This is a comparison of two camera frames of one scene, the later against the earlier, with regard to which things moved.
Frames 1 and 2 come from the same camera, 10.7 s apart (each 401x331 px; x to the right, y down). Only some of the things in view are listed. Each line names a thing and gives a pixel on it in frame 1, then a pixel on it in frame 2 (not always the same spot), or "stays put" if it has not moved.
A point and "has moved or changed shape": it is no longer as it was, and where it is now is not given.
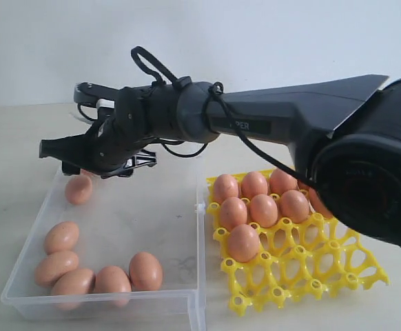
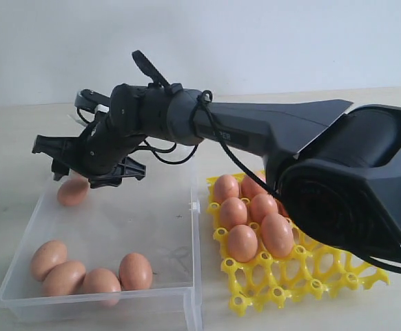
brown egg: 253,183 stays put
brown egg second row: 243,243 stays put
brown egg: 233,213 stays put
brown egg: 145,272 has moved or changed shape
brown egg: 263,210 stays put
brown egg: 225,186 stays put
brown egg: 62,236 -> 277,235
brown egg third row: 78,189 has moved or changed shape
